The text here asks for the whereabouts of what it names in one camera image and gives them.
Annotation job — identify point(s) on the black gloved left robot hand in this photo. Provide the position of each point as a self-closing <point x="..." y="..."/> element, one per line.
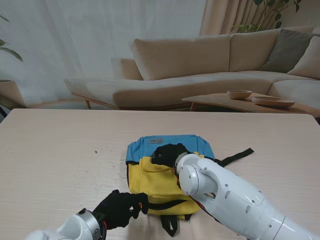
<point x="120" y="207"/>

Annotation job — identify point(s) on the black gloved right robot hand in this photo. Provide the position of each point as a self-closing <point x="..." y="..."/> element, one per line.
<point x="168" y="155"/>

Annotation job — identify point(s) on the blue and yellow school bag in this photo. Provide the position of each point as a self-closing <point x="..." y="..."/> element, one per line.
<point x="155" y="180"/>

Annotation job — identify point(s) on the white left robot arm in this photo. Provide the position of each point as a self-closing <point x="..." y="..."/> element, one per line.
<point x="67" y="227"/>

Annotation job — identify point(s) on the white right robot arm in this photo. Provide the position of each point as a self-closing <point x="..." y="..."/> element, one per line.
<point x="237" y="195"/>

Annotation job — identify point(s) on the wooden coffee table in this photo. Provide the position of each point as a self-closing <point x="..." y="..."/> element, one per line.
<point x="220" y="100"/>

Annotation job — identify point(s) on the small wooden bowl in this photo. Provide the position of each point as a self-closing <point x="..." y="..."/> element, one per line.
<point x="238" y="94"/>

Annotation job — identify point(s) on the beige sofa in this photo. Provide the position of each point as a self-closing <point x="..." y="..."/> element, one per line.
<point x="175" y="57"/>

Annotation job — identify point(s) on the wide shallow wooden bowl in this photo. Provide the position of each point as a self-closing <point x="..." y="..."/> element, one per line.
<point x="272" y="102"/>

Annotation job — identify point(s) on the beige curtain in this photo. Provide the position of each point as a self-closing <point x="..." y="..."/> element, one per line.
<point x="220" y="17"/>

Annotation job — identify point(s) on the tall green leafy plant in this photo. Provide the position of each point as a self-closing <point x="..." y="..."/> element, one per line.
<point x="246" y="27"/>

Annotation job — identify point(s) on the white sheer curtain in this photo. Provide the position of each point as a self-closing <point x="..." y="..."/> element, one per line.
<point x="75" y="37"/>

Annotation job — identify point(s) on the black stand leg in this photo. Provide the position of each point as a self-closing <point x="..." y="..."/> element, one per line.
<point x="2" y="111"/>

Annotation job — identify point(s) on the grey cushion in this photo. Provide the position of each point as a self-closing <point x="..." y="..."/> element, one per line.
<point x="285" y="50"/>

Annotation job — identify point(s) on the light wooden planter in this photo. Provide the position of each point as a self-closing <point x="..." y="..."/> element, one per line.
<point x="10" y="93"/>

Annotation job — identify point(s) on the beige cushion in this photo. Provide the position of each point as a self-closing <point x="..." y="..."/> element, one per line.
<point x="310" y="62"/>

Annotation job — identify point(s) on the variegated leaf plant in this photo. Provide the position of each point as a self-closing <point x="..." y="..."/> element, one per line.
<point x="12" y="53"/>

